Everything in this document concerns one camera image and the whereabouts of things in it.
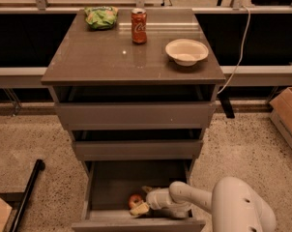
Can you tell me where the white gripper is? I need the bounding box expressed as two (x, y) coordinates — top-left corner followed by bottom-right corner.
(130, 186), (176, 216)

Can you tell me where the red apple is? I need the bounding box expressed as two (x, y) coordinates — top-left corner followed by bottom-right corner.
(129, 194), (143, 209)

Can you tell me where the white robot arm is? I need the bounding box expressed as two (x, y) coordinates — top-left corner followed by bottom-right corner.
(128, 177), (277, 232)

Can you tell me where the grey open bottom drawer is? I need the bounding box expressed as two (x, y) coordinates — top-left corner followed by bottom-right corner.
(72, 159), (206, 232)

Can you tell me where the grey middle drawer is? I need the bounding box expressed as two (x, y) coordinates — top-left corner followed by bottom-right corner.
(73, 140), (203, 160)

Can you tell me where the grey top drawer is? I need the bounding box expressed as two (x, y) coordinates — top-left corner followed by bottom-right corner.
(55, 102), (215, 131)

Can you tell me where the grey drawer cabinet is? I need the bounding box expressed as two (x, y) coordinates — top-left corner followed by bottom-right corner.
(41, 7), (226, 232)

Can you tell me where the black pole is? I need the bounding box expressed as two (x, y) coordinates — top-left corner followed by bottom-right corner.
(9, 159), (45, 232)

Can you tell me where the black table leg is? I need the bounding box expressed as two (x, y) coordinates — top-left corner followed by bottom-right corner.
(218, 90), (235, 119)

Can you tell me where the white paper bowl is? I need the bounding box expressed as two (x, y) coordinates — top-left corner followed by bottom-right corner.
(165, 39), (209, 67)

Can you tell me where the cardboard box right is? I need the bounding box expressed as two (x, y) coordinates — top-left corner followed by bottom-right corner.
(270, 87), (292, 149)

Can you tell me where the red soda can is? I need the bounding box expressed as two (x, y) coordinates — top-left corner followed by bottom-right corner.
(131, 8), (147, 44)

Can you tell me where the green chip bag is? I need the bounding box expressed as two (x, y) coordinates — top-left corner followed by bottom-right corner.
(84, 6), (118, 30)

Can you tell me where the white cable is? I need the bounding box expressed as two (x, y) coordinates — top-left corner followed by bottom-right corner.
(217, 5), (252, 96)

